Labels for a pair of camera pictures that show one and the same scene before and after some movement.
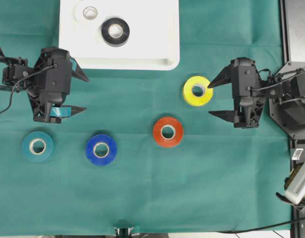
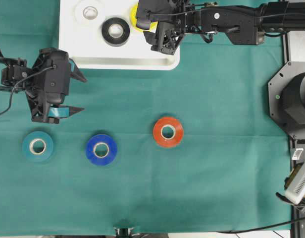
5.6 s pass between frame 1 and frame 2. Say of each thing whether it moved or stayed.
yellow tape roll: moved
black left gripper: stayed
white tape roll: stayed
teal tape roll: stayed
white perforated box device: stayed
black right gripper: moved
